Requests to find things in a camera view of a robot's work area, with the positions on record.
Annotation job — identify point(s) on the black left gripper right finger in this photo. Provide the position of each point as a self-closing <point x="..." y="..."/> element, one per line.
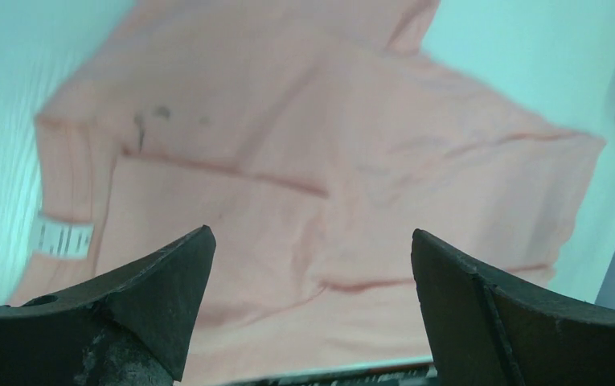
<point x="488" y="327"/>

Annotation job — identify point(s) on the pink t shirt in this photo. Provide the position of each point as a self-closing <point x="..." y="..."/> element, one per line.
<point x="313" y="138"/>

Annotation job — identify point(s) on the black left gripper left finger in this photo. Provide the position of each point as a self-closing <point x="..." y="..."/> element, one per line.
<point x="129" y="326"/>

